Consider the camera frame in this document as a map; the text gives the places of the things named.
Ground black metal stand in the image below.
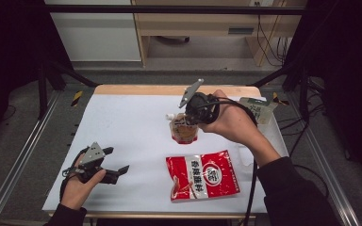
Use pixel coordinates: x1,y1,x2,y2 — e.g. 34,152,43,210
250,57,311,124
37,57,99,121

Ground red and white seasoning packet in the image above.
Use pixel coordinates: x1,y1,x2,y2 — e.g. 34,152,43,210
165,150,241,202

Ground right hand-held gripper cable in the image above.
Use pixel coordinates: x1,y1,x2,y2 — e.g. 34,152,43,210
206,97,259,226

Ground small spouted sauce pouch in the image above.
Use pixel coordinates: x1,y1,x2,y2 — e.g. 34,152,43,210
164,112,200,145

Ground translucent plastic container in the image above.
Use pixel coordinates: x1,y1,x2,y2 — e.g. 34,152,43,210
236,105,290,173

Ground yellow and black tape strip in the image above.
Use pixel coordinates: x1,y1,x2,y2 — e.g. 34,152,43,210
271,91,290,106
70,89,85,107

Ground hanging black desk cables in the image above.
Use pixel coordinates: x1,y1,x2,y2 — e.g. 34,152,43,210
255,1,292,68

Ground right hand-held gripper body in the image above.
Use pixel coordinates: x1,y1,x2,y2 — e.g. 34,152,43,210
178,78,221,124

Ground white paper sheet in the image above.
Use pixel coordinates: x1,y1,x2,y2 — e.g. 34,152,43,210
41,93,290,215

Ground aluminium rail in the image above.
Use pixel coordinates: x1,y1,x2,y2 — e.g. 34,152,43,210
287,92,362,226
0,90,60,226

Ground person's right hand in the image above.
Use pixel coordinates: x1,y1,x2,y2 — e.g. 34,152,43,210
198,89,265,147

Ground white cabinet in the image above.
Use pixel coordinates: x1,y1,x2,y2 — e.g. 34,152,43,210
45,0,142,62

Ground black floor cable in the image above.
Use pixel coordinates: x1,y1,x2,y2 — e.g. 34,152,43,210
278,103,330,200

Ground light wooden desk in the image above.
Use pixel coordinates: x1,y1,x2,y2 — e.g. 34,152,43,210
131,0,307,68

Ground black horizontal frame bar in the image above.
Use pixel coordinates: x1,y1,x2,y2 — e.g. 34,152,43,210
43,4,309,15

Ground person's left hand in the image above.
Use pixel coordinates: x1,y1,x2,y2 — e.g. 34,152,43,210
60,169,107,211

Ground hand-held gripper cable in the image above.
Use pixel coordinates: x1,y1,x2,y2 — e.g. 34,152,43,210
59,147,90,202
206,97,259,226

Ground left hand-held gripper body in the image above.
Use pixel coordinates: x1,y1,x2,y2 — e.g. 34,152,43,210
74,141,107,185

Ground left hand-held gripper cable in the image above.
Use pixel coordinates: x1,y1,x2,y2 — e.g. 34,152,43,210
59,147,90,202

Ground black curtain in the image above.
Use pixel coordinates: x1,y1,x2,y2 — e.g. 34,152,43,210
284,0,362,183
0,0,74,149

